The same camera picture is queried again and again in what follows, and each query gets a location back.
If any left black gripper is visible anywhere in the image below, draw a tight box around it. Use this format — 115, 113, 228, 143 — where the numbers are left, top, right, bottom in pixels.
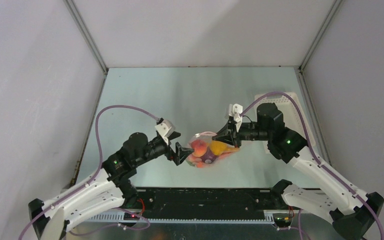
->
133, 130, 194, 167

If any pink peach top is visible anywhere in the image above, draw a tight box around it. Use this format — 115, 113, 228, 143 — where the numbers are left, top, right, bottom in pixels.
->
190, 139, 208, 158

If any clear zip top bag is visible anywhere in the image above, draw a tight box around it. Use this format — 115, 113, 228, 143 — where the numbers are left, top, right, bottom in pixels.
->
186, 131, 240, 168

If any purple onion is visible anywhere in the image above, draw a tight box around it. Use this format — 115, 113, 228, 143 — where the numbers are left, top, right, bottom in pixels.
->
200, 150, 218, 164

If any orange fried snack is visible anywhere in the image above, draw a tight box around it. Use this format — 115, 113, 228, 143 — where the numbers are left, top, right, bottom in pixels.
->
222, 146, 240, 155

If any yellow mango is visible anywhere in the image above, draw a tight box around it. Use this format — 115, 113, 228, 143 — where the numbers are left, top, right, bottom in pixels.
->
209, 140, 228, 156

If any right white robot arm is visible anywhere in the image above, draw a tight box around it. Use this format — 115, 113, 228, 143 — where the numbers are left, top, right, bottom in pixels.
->
213, 103, 384, 240

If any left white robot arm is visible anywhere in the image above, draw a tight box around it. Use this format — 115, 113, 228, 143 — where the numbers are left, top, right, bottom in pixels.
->
28, 132, 194, 240

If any white plastic basket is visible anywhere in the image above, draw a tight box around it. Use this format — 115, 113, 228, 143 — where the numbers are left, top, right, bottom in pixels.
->
253, 92, 316, 147

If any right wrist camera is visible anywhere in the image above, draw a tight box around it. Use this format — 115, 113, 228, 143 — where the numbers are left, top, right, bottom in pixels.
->
226, 103, 244, 132

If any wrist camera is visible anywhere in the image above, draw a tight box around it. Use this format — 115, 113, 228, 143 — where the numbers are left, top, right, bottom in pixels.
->
226, 103, 244, 132
155, 118, 175, 146

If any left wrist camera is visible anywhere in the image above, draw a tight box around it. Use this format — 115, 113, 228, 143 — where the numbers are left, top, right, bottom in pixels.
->
155, 118, 175, 146

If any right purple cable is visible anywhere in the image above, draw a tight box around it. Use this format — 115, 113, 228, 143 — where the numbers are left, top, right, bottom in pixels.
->
239, 91, 384, 240

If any purple cable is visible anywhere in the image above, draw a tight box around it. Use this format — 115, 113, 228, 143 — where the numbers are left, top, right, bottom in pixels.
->
239, 91, 384, 240
18, 104, 163, 240

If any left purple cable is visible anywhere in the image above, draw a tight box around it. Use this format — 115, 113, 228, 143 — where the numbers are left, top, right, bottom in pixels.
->
18, 104, 163, 240

